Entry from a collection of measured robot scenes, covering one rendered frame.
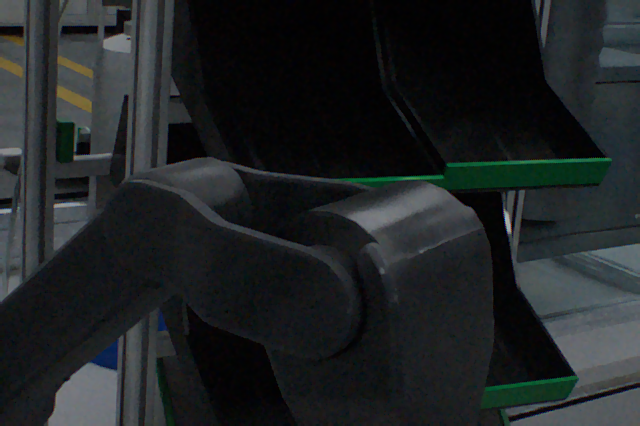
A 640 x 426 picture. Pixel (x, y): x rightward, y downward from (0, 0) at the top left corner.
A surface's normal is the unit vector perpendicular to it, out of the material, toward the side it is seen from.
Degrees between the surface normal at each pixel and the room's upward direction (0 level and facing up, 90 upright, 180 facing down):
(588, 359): 0
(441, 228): 46
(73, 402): 0
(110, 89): 90
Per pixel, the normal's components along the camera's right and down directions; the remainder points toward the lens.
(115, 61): -0.47, 0.01
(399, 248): 0.65, -0.50
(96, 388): 0.08, -0.96
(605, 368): 0.58, 0.27
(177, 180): 0.44, -0.76
